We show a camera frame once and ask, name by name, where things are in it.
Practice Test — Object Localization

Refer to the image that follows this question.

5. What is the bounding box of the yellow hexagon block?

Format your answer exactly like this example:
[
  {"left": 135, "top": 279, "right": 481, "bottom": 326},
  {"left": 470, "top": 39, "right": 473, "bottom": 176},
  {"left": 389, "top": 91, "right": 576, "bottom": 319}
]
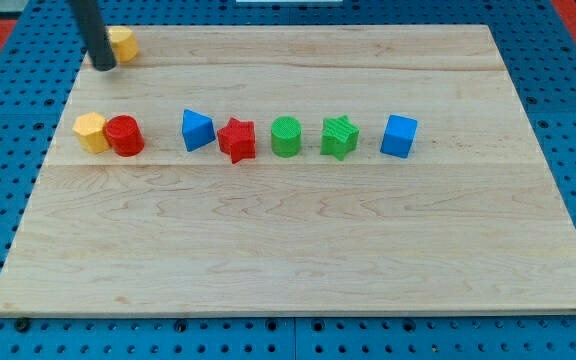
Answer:
[{"left": 72, "top": 112, "right": 110, "bottom": 154}]

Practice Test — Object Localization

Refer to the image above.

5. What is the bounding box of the yellow heart block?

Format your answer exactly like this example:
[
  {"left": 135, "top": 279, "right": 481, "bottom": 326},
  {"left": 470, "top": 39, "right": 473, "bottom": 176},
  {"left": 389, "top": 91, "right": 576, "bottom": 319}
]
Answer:
[{"left": 107, "top": 26, "right": 139, "bottom": 63}]

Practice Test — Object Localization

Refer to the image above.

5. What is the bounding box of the green cylinder block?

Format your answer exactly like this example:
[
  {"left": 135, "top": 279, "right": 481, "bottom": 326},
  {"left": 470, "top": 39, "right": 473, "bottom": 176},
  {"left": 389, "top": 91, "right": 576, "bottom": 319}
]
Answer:
[{"left": 271, "top": 116, "right": 302, "bottom": 158}]

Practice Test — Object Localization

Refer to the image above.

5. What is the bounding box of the red star block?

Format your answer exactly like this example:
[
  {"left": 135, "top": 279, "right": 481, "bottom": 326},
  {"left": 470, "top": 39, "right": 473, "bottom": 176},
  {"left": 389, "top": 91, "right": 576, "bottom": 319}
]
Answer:
[{"left": 217, "top": 117, "right": 256, "bottom": 164}]

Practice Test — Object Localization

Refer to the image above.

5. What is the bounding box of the green star block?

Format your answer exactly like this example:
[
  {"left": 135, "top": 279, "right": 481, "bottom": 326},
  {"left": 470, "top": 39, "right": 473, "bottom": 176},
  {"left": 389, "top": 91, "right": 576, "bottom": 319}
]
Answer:
[{"left": 320, "top": 115, "right": 360, "bottom": 161}]

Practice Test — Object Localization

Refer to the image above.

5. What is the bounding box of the blue triangle block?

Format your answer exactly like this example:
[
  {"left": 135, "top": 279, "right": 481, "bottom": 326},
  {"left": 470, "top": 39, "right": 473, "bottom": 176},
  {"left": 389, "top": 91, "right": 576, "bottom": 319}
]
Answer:
[{"left": 181, "top": 109, "right": 216, "bottom": 152}]

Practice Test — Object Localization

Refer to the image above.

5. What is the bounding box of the blue cube block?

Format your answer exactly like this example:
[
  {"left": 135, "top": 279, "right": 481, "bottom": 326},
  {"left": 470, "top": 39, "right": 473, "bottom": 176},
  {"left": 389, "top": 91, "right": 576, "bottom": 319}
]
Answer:
[{"left": 380, "top": 114, "right": 418, "bottom": 158}]

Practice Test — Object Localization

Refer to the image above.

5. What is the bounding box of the red cylinder block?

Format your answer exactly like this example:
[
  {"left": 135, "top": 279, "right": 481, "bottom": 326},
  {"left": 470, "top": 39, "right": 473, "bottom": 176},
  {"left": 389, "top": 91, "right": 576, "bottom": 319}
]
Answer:
[{"left": 104, "top": 115, "right": 145, "bottom": 157}]

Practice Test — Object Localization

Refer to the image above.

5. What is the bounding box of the wooden board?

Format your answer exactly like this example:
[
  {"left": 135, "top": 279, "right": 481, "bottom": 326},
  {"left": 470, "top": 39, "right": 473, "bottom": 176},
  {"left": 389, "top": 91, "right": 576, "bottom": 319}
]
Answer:
[{"left": 0, "top": 25, "right": 576, "bottom": 318}]

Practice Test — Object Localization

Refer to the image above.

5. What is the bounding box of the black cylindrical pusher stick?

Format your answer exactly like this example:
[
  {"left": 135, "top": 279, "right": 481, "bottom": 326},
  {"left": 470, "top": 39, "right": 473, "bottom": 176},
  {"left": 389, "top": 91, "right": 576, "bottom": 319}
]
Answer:
[{"left": 68, "top": 0, "right": 117, "bottom": 72}]

